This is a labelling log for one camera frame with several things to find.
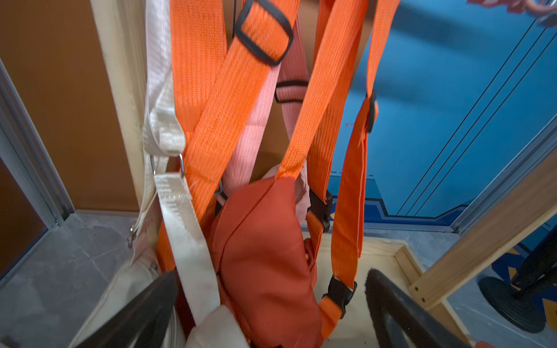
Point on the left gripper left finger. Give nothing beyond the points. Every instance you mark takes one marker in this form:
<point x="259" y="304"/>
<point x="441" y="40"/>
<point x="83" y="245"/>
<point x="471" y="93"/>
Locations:
<point x="149" y="320"/>

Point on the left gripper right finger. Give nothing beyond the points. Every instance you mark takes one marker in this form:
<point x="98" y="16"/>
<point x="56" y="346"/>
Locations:
<point x="399" y="321"/>

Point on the red-orange sling bag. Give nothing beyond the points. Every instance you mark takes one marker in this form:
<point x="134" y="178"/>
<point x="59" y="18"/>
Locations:
<point x="265" y="242"/>

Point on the dark red-orange waist bag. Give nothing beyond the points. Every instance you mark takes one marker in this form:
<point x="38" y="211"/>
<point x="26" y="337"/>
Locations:
<point x="217" y="83"/>

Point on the beige sling bag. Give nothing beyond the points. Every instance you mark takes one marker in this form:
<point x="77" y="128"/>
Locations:
<point x="167" y="236"/>

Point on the black microphone on stand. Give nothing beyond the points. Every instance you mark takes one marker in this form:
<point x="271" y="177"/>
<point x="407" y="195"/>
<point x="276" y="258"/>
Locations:
<point x="537" y="273"/>

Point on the wooden garment rack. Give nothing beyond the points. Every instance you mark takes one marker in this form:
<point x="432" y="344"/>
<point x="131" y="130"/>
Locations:
<point x="263" y="145"/>

